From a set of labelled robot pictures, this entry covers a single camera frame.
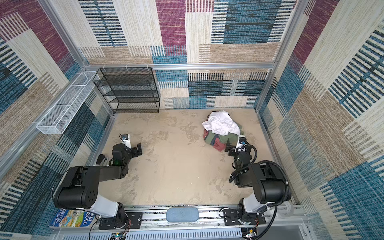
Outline red cloth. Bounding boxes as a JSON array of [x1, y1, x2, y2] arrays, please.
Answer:
[[203, 125, 227, 152]]

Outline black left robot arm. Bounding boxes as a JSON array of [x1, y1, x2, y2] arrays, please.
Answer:
[[53, 143, 143, 230]]

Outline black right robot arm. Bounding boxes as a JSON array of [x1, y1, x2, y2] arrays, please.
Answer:
[[223, 144, 292, 225]]

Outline green cloth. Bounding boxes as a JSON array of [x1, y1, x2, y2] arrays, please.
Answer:
[[224, 133, 238, 146]]

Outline white cloth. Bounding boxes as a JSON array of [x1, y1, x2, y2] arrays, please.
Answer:
[[202, 111, 241, 136]]

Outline blue oval pad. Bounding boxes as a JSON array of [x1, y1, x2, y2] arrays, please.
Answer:
[[166, 207, 199, 223]]

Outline colourful children's book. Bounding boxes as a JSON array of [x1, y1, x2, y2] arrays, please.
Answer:
[[49, 209, 96, 228]]

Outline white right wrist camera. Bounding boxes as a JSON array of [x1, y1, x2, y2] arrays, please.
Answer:
[[235, 135, 248, 153]]

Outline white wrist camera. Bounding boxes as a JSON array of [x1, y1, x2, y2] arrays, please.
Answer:
[[235, 135, 248, 153], [119, 134, 132, 149]]

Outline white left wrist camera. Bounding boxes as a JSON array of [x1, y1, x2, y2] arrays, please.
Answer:
[[119, 134, 132, 149]]

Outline black wire mesh shelf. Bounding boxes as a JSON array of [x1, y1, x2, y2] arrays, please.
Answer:
[[93, 67, 161, 114]]

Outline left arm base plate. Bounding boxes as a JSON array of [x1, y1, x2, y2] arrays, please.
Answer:
[[98, 212, 143, 230]]

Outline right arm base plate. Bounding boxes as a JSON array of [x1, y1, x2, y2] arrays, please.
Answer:
[[220, 208, 266, 226]]

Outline white wire mesh basket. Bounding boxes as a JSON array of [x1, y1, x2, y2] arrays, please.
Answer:
[[36, 72, 96, 135]]

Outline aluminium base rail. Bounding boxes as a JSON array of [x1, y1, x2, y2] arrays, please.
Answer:
[[50, 203, 316, 240]]

